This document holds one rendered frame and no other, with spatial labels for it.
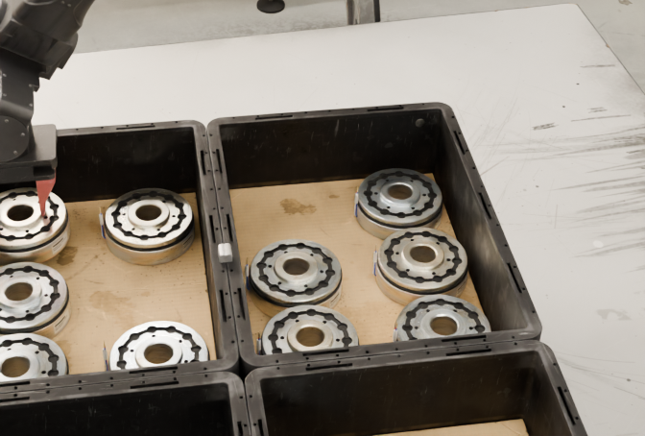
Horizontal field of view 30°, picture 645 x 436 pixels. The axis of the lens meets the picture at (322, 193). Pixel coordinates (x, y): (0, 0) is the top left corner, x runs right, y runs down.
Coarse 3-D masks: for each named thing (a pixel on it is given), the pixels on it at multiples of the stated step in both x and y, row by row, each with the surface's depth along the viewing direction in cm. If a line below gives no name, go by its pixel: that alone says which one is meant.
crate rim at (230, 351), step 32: (96, 128) 141; (128, 128) 142; (160, 128) 142; (192, 128) 142; (224, 288) 121; (224, 320) 120; (224, 352) 115; (0, 384) 111; (32, 384) 111; (64, 384) 111
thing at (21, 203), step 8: (16, 200) 137; (24, 200) 138; (8, 208) 136; (16, 208) 137; (32, 208) 137; (0, 216) 135; (32, 216) 135; (40, 216) 136; (8, 224) 134; (16, 224) 134; (24, 224) 134; (32, 224) 135
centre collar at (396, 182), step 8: (384, 184) 145; (392, 184) 145; (400, 184) 145; (408, 184) 145; (416, 184) 145; (384, 192) 144; (416, 192) 144; (384, 200) 143; (392, 200) 142; (400, 200) 142; (408, 200) 143; (416, 200) 143
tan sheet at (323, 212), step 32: (256, 192) 149; (288, 192) 149; (320, 192) 149; (352, 192) 149; (256, 224) 144; (288, 224) 144; (320, 224) 144; (352, 224) 145; (448, 224) 145; (352, 256) 140; (352, 288) 136; (256, 320) 132; (352, 320) 132; (384, 320) 132; (256, 352) 128
